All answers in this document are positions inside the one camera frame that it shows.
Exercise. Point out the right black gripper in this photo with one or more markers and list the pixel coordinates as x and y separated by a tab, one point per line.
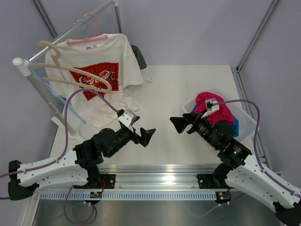
181	123

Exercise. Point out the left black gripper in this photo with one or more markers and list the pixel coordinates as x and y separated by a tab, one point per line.
145	135

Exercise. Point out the white Coca-Cola t-shirt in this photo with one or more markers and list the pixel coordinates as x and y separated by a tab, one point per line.
111	59

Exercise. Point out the pink plastic hanger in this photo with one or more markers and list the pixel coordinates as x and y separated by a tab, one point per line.
96	37

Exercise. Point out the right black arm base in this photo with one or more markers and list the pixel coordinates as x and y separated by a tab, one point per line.
206	181

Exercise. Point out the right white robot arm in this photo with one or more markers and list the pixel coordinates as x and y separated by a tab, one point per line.
241	170

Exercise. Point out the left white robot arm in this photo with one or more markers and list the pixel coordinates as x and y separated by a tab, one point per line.
88	154

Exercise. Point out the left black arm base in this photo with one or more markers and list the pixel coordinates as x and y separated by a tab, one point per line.
107	181

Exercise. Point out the dark grey t-shirt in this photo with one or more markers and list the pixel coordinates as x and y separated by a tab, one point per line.
139	57

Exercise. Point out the beige wooden hanger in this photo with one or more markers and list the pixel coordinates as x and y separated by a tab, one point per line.
57	65

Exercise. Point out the white plastic basket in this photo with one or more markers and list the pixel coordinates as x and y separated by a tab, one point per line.
246	123

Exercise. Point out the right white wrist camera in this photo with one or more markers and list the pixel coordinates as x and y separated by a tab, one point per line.
211	107

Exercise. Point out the aluminium mounting rail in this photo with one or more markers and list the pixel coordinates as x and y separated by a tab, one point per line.
127	176

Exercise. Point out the white slotted cable duct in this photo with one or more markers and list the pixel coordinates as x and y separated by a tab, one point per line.
130	196

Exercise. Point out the blue wire hanger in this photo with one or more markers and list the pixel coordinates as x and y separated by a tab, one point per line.
46	84

